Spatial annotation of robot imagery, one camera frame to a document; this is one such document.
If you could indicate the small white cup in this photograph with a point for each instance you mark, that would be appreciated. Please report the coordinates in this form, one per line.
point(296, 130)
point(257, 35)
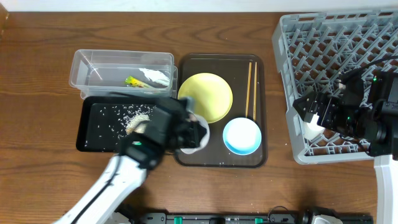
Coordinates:
point(311, 127)

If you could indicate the grey dishwasher rack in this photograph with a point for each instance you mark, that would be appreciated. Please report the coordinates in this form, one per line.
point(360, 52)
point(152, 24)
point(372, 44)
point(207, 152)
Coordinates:
point(311, 50)

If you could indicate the clear plastic bin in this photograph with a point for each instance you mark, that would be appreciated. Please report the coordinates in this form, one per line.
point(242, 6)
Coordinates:
point(102, 72)

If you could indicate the white tissue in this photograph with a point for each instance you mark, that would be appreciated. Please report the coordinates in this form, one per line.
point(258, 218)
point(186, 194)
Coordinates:
point(156, 76)

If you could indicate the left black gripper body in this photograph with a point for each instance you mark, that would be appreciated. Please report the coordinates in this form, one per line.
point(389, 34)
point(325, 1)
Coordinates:
point(189, 132)

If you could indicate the green snack wrapper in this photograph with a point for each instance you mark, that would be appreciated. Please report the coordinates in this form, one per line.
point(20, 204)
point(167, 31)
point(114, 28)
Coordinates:
point(131, 81)

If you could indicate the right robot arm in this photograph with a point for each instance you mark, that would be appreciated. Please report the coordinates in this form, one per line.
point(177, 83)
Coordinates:
point(377, 124)

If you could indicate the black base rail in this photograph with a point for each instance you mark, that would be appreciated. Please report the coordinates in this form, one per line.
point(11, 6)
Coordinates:
point(278, 214)

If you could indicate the dark brown serving tray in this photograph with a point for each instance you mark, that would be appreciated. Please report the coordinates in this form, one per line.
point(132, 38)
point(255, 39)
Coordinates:
point(234, 69)

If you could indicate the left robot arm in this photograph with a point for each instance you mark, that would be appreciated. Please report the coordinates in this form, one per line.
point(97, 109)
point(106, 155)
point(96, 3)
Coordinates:
point(125, 172)

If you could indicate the white bowl with leftovers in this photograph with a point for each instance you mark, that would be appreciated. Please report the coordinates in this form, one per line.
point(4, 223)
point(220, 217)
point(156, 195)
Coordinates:
point(204, 133)

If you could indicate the light blue bowl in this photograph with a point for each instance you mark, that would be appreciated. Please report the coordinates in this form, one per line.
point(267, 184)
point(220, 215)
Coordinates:
point(242, 136)

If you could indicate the black plastic bin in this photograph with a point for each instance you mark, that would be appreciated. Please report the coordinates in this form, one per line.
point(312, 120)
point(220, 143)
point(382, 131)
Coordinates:
point(86, 141)

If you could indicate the yellow plate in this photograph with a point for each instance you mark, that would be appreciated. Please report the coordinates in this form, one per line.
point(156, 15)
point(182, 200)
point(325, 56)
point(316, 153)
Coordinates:
point(212, 95)

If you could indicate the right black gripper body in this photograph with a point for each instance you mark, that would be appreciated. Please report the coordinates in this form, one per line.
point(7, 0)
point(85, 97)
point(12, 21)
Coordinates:
point(323, 109)

